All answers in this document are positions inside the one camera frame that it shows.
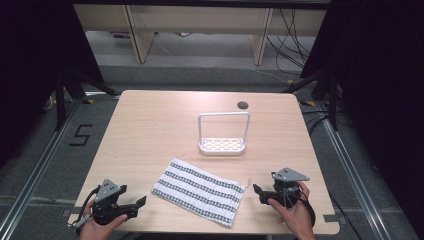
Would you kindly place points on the dark curtain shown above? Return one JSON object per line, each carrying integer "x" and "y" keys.
{"x": 383, "y": 100}
{"x": 33, "y": 66}

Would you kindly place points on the aluminium floor rail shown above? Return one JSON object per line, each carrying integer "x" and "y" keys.
{"x": 353, "y": 173}
{"x": 36, "y": 166}

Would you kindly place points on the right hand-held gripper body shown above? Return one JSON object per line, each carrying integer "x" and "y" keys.
{"x": 287, "y": 186}

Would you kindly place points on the light wooden desk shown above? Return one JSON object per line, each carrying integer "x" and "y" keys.
{"x": 200, "y": 18}

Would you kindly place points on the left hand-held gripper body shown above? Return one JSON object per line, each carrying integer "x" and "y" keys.
{"x": 106, "y": 195}

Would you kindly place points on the person's left hand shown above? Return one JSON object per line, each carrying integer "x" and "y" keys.
{"x": 96, "y": 231}

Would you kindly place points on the black metal stand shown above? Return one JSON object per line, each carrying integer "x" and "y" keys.
{"x": 60, "y": 100}
{"x": 333, "y": 100}

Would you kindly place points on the white striped dish towel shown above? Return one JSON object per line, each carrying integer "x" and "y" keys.
{"x": 200, "y": 191}

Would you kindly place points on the white towel rack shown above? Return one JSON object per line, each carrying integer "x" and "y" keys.
{"x": 222, "y": 145}

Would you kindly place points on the person's right hand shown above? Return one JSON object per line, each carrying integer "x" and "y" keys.
{"x": 300, "y": 220}

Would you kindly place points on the dark round table grommet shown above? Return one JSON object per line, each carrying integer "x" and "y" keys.
{"x": 243, "y": 105}

